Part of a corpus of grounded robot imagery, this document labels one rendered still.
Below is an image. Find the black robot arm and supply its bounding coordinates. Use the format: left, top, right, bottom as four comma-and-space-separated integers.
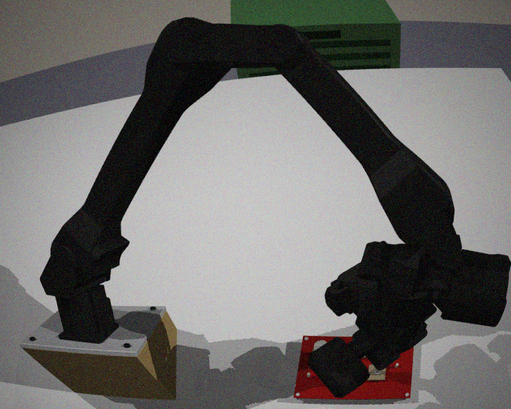
40, 17, 511, 344

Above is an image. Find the red circuit board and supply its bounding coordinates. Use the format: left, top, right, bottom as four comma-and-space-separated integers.
293, 335, 414, 400

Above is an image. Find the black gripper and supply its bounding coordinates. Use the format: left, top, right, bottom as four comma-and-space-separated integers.
308, 291, 439, 398

